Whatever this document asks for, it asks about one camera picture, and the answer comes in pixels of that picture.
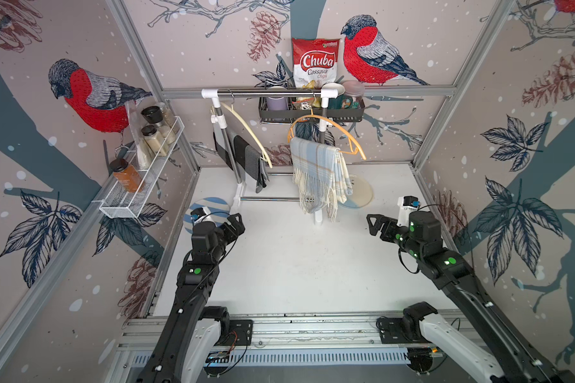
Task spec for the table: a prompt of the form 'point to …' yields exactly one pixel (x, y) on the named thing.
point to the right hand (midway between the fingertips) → (378, 216)
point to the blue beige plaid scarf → (323, 175)
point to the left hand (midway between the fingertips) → (234, 215)
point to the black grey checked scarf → (251, 160)
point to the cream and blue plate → (362, 195)
